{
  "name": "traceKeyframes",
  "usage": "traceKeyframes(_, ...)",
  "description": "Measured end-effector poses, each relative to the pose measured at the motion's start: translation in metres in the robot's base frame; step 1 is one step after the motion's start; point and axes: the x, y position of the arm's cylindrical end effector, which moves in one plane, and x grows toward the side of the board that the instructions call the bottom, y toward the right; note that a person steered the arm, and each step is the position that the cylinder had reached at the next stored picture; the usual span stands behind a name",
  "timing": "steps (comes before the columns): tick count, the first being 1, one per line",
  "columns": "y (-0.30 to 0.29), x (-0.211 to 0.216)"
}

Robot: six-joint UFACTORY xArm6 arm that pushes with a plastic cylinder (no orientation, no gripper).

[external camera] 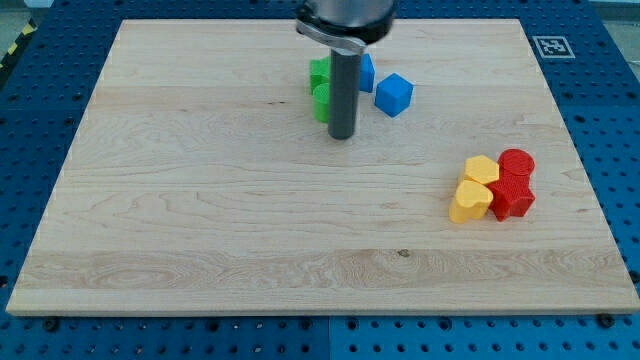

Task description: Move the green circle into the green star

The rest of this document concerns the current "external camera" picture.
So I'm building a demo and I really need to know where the green circle block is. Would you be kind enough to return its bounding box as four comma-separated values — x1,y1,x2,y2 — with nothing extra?
312,83,330,123

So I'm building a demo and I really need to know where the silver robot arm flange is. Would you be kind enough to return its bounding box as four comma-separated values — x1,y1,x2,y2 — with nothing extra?
295,0,397,56

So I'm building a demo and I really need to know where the green star block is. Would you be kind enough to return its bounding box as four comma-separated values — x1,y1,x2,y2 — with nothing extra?
309,56,331,93

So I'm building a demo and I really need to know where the red star block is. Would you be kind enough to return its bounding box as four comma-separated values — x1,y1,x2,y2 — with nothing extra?
488,170,536,222

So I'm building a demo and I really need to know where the red circle block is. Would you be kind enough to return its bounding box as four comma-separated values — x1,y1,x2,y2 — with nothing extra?
498,148,535,176

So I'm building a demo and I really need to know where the blue cube block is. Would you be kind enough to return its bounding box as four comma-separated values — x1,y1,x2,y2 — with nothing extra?
374,73,414,117

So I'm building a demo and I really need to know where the wooden board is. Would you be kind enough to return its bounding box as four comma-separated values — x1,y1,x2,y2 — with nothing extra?
7,19,639,317

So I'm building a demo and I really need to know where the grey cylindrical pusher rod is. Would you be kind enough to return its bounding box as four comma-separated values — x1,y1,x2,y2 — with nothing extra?
328,49,361,140

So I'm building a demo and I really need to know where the blue block behind rod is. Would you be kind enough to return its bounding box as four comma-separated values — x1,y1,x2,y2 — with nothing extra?
359,54,376,93

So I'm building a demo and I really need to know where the yellow heart block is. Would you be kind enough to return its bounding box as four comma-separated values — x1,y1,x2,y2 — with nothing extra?
449,180,494,224

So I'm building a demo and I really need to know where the yellow hexagon block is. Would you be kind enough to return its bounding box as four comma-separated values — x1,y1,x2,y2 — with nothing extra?
458,155,500,185

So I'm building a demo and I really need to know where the white fiducial marker tag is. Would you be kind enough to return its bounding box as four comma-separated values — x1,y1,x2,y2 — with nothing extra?
532,35,575,59

